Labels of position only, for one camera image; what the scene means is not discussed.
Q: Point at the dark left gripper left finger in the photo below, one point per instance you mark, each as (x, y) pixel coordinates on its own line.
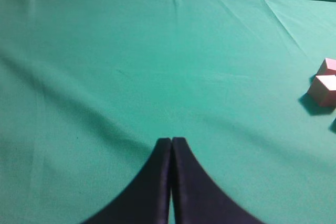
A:
(146, 199)

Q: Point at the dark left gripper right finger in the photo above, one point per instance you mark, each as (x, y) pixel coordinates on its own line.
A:
(196, 197)

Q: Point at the pink wooden cube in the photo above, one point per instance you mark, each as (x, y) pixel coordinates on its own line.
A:
(322, 90)
(328, 67)

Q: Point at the green cloth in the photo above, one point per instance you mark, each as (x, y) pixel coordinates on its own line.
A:
(88, 86)

